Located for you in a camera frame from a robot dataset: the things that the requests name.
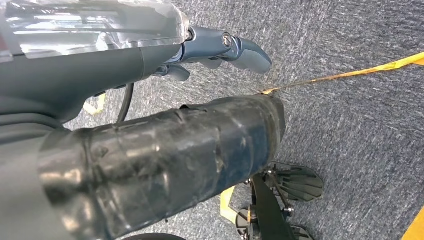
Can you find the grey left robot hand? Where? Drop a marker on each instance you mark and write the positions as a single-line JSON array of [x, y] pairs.
[[82, 73]]

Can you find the yellow floor tape outline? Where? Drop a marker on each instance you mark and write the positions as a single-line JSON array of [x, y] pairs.
[[410, 60], [94, 106]]

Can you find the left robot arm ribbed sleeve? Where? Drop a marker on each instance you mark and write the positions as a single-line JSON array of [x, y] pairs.
[[16, 185]]

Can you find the black robot foot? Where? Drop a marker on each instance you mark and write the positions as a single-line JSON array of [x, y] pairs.
[[265, 205]]

